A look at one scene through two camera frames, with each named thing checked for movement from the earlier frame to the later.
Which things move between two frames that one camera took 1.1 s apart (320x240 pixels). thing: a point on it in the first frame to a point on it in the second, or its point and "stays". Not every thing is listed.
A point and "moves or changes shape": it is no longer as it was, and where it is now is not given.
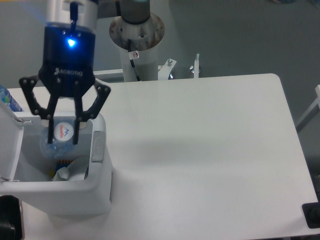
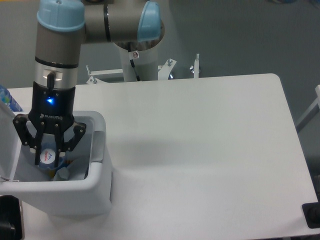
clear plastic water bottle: [62, 146] moves or changes shape
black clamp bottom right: [311, 211] stays
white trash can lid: [11, 134] stays
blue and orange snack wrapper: [60, 164] stays
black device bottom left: [10, 220] stays
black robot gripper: [69, 51] to [52, 111]
